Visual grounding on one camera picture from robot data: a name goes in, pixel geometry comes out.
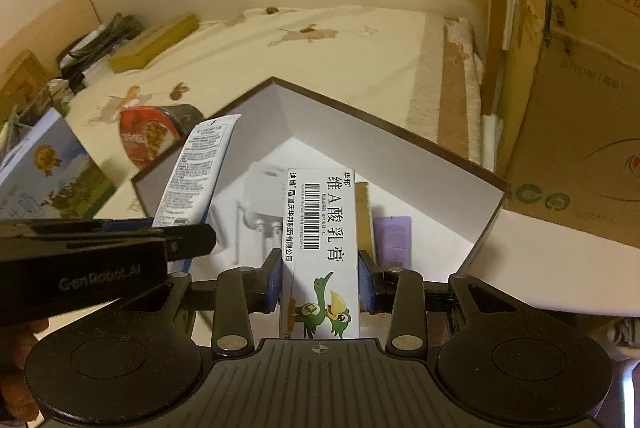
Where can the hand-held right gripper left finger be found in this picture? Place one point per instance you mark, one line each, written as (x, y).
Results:
(272, 280)

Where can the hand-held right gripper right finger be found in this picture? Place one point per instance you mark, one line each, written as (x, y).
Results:
(367, 282)

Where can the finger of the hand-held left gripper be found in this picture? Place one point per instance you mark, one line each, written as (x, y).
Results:
(125, 224)
(192, 242)

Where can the white medicine box green bird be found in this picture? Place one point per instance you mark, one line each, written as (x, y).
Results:
(322, 248)

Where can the white squeeze tube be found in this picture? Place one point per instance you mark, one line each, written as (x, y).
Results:
(197, 168)

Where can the brown box white inside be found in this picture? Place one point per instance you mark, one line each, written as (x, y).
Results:
(380, 158)

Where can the person's left hand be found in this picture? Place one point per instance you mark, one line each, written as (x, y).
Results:
(20, 368)

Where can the blue milk carton box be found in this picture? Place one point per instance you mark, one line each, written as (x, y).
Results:
(50, 168)

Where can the red instant rice bowl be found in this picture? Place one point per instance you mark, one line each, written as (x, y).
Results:
(150, 133)

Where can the small brown cardboard box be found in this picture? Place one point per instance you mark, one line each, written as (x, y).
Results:
(22, 81)

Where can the olive flat gift box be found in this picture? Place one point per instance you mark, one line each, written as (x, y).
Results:
(152, 41)

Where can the sneaker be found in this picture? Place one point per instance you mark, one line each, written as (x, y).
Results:
(625, 332)

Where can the large printed cardboard box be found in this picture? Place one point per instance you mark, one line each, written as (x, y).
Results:
(585, 83)

